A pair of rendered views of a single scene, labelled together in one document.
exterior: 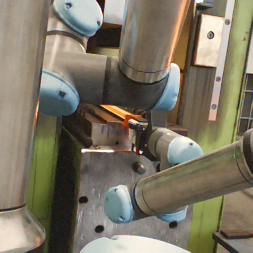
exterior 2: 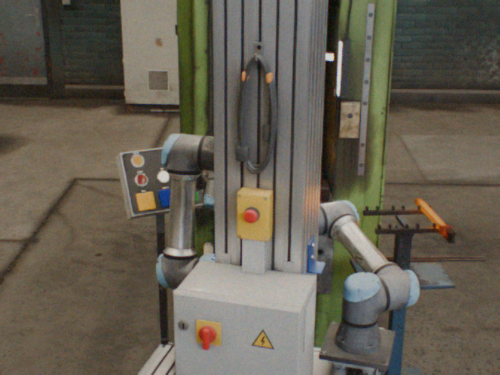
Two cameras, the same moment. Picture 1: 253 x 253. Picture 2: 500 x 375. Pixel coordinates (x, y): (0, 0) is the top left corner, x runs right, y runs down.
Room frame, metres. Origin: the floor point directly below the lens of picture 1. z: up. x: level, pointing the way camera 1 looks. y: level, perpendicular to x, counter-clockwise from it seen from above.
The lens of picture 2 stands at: (-1.92, -0.86, 2.13)
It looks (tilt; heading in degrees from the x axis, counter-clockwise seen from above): 19 degrees down; 18
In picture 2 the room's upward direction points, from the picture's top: straight up
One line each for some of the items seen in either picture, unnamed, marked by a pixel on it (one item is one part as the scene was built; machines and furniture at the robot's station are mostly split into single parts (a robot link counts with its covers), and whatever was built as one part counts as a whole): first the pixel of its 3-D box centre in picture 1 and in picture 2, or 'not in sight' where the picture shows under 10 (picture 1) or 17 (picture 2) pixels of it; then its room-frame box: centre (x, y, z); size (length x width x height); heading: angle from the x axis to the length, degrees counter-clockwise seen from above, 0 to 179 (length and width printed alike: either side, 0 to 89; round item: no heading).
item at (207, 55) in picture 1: (208, 41); (349, 120); (1.41, -0.25, 1.27); 0.09 x 0.02 x 0.17; 110
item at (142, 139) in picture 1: (151, 140); not in sight; (1.04, -0.08, 0.97); 0.12 x 0.08 x 0.09; 20
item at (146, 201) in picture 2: not in sight; (145, 201); (0.76, 0.49, 1.01); 0.07 x 0.05 x 0.07; 135
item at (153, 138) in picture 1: (165, 144); not in sight; (0.96, -0.10, 0.98); 0.08 x 0.05 x 0.08; 110
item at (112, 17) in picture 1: (116, 14); not in sight; (1.38, 0.07, 1.32); 0.42 x 0.20 x 0.10; 20
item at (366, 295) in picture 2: not in sight; (362, 296); (0.25, -0.54, 0.98); 0.13 x 0.12 x 0.14; 133
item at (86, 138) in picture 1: (75, 129); not in sight; (1.28, 0.16, 0.93); 0.40 x 0.03 x 0.03; 20
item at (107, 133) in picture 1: (104, 120); not in sight; (1.38, 0.07, 0.96); 0.42 x 0.20 x 0.09; 20
